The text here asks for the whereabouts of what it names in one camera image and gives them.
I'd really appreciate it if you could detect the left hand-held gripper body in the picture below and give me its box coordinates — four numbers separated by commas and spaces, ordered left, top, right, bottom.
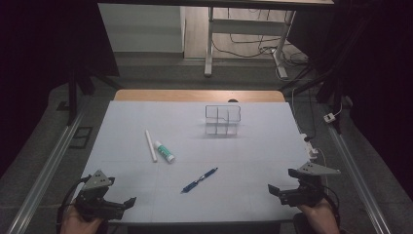
76, 169, 127, 220

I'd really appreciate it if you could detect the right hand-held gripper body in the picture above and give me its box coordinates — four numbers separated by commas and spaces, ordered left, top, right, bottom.
278, 161, 341, 208

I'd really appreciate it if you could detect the white pen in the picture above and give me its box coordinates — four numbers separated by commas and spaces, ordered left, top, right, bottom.
144, 129, 159, 163

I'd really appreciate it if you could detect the white green glue stick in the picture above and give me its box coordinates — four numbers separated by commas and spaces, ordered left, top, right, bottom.
153, 140, 176, 164

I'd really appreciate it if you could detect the blue pen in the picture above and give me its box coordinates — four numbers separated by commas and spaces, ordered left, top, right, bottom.
180, 167, 219, 195

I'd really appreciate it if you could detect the clear plastic pen organizer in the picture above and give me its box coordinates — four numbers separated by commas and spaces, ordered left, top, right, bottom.
204, 104, 242, 137

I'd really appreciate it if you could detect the person's right hand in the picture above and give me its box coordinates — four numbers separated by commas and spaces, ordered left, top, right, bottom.
296, 198, 340, 234

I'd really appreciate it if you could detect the person's left hand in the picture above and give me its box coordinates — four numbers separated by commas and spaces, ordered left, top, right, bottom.
59, 204, 104, 234

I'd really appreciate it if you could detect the white table cover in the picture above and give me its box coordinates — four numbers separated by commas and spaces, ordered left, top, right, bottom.
62, 100, 325, 224

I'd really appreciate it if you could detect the white power strip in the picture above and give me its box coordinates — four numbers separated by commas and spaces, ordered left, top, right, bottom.
300, 133, 319, 160

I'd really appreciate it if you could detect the black stand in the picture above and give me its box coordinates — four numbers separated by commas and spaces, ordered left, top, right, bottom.
66, 61, 123, 126
279, 64, 345, 135

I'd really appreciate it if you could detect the dark curtain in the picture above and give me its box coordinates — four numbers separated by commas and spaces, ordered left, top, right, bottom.
288, 0, 413, 196
0, 0, 120, 176

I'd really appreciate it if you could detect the white panel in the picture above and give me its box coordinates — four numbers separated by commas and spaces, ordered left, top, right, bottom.
97, 3, 186, 54

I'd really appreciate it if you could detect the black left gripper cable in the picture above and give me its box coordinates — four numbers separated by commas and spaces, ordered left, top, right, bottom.
56, 175, 92, 228

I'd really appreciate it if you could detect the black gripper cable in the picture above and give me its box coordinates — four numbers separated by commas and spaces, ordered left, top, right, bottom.
56, 175, 92, 228
319, 191, 342, 228

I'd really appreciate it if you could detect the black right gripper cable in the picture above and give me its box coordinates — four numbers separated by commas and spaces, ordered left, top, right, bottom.
319, 191, 342, 228

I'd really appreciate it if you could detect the white power strip cable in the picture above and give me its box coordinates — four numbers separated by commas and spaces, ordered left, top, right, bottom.
316, 147, 330, 199

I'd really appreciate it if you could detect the aluminium rail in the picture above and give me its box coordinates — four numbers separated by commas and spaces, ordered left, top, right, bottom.
327, 125, 393, 234
6, 110, 86, 234

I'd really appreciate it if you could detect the black floor cable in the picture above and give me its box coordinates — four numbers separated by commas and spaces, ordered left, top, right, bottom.
212, 8, 310, 66

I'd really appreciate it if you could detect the white desk frame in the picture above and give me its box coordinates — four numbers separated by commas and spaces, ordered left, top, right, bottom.
204, 6, 297, 80

